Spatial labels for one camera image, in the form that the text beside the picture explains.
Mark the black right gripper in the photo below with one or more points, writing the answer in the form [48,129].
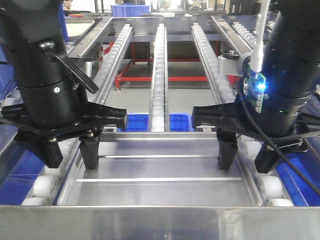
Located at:
[229,121]

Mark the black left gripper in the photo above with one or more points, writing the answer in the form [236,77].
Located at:
[42,140]

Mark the silver ribbed metal tray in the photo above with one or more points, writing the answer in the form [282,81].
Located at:
[159,169]

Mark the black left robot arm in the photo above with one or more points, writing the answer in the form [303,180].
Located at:
[53,88]

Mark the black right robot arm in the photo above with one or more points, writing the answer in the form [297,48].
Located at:
[291,66]

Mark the grey tray far left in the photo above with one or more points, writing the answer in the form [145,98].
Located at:
[78,27]

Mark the blue bin below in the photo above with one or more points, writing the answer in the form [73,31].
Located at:
[137,122]
[180,122]
[19,169]

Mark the green circuit board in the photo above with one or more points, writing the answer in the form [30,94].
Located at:
[254,89]

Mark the blue bin lower right corner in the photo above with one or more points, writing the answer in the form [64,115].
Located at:
[300,193]

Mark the blue bin below centre left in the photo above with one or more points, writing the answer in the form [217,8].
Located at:
[137,122]

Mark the blue bin below centre right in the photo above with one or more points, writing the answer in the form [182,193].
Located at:
[180,122]

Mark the middle white roller track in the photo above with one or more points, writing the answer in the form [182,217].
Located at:
[159,116]

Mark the far right roller track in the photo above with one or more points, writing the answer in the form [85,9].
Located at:
[244,33]

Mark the large blue bin left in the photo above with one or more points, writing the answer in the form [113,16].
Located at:
[62,22]

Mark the distant blue bin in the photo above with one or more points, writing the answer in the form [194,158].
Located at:
[126,11]

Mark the red metal cart frame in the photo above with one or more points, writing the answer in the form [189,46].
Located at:
[184,64]

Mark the steel front shelf rail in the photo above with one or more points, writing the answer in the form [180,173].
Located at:
[158,223]

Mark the left steel divider rail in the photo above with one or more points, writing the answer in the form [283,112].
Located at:
[91,39]

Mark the steel divider rail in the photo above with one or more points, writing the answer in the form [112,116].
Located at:
[91,39]
[230,39]

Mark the right steel divider rail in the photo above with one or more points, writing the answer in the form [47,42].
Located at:
[230,39]

